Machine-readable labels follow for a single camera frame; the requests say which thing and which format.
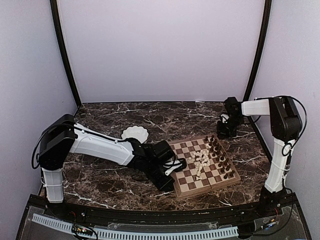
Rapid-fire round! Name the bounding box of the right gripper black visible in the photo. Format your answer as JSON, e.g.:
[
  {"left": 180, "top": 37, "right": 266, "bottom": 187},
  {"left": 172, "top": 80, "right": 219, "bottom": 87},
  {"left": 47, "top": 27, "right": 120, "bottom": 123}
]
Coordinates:
[{"left": 216, "top": 116, "right": 244, "bottom": 140}]

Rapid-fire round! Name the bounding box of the wooden chessboard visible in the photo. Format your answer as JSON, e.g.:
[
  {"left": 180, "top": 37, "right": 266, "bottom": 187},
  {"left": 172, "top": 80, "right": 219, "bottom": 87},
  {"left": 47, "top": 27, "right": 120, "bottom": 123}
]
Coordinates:
[{"left": 168, "top": 135, "right": 241, "bottom": 199}]

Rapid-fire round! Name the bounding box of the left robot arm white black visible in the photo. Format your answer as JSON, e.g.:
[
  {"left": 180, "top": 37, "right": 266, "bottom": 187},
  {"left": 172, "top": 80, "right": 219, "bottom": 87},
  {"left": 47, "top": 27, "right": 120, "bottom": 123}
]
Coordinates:
[{"left": 31, "top": 114, "right": 187, "bottom": 218}]

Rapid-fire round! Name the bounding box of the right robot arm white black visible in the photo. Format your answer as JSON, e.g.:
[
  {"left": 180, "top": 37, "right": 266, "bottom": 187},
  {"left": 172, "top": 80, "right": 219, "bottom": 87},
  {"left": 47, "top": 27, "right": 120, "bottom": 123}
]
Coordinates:
[{"left": 217, "top": 95, "right": 308, "bottom": 217}]

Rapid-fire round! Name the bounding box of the white scalloped bowl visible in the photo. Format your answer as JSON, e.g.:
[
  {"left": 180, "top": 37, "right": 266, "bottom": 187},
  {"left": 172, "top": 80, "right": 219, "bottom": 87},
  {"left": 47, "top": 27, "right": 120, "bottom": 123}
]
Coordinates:
[{"left": 121, "top": 125, "right": 149, "bottom": 144}]

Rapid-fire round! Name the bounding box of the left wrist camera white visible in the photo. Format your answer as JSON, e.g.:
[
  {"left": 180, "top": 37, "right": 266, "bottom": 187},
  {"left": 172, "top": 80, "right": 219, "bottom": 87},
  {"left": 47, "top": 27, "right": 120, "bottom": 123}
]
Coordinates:
[{"left": 163, "top": 160, "right": 178, "bottom": 176}]

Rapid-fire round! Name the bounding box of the black front rail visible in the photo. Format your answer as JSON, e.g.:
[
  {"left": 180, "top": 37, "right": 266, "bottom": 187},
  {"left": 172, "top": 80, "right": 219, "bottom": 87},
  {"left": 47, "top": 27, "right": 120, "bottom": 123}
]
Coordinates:
[{"left": 28, "top": 194, "right": 295, "bottom": 226}]

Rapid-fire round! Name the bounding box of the black right frame post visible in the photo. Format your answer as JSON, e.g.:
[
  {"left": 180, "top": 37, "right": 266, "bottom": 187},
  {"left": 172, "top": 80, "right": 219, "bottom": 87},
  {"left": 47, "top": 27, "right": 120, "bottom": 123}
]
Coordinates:
[{"left": 242, "top": 0, "right": 272, "bottom": 102}]

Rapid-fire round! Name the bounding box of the black frame post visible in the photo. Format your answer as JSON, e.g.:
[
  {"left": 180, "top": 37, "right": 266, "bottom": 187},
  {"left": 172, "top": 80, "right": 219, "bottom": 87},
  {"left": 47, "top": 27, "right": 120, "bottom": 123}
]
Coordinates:
[
  {"left": 49, "top": 0, "right": 82, "bottom": 108},
  {"left": 242, "top": 0, "right": 272, "bottom": 102}
]

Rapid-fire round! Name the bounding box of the white slotted cable duct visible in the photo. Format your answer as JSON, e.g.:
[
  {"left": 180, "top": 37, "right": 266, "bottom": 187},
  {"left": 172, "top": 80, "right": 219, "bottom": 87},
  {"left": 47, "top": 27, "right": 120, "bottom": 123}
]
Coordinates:
[{"left": 31, "top": 213, "right": 239, "bottom": 240}]

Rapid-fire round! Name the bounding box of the black left frame post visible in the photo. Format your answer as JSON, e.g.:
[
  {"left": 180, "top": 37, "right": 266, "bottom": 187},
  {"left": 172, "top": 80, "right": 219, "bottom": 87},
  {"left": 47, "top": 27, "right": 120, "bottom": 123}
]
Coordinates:
[{"left": 49, "top": 0, "right": 82, "bottom": 108}]

